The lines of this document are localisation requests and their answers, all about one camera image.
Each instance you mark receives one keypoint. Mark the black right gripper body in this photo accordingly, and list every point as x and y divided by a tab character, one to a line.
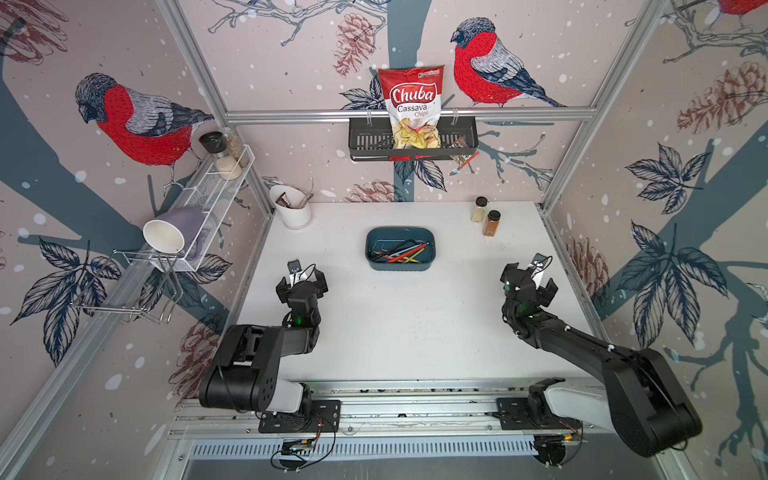
543	296

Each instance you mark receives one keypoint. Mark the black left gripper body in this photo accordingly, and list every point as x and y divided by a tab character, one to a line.
318	286

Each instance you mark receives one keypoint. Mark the red sleeved hex key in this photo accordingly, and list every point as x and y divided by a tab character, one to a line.
397	258

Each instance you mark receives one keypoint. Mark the green sleeved hex key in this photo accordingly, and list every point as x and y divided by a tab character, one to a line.
416	253

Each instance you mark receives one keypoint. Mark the long black hex key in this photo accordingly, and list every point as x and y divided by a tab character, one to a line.
390	251

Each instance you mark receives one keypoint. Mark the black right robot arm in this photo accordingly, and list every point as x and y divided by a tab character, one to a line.
641	399

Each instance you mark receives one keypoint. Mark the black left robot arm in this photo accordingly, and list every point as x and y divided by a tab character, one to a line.
244	372

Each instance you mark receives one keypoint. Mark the teal plastic storage box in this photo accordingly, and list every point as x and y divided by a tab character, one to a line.
379	240

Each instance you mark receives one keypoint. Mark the brown spice jar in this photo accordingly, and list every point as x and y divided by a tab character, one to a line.
491	223

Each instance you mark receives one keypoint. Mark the white utensil holder cup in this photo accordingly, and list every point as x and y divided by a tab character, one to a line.
292	206

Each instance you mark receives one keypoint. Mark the pale spice jar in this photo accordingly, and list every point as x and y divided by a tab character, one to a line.
480	207

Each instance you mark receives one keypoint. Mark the lilac paper cup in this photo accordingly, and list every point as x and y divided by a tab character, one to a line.
173	231

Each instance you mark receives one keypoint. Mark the black lid jar on shelf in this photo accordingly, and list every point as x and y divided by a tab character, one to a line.
226	165

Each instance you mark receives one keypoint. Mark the red cassava chips bag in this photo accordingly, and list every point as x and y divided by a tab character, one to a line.
412	98

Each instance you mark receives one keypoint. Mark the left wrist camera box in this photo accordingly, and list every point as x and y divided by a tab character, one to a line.
296	272

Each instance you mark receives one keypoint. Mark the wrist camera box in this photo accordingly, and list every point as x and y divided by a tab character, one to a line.
296	272
540	263

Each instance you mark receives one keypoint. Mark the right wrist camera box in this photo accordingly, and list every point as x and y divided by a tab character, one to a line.
540	263

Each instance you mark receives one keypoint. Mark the white wire wall shelf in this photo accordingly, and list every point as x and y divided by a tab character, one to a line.
206	201

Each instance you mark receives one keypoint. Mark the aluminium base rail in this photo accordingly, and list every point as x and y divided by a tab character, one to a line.
347	422

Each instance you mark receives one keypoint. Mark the wire cup holder rack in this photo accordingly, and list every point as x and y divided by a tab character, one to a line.
141	285

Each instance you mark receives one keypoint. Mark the black wire wall basket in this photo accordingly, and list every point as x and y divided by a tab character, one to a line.
377	140

